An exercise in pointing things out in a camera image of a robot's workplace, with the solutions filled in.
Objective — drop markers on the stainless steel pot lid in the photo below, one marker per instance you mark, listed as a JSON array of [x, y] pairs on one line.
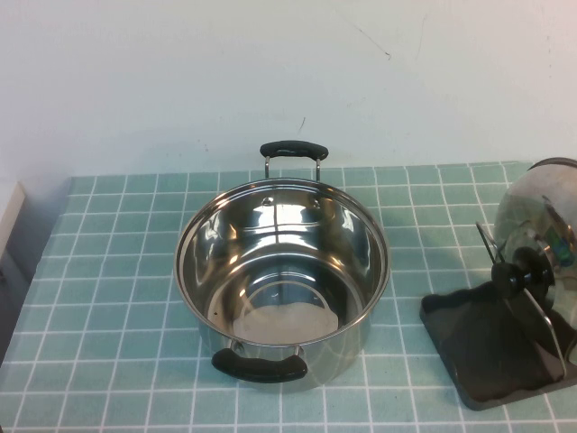
[[523, 203]]

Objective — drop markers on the teal checked tablecloth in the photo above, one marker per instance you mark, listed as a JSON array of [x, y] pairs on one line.
[[112, 315]]

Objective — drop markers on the beige side board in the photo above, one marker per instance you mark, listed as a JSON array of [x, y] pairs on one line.
[[11, 216]]

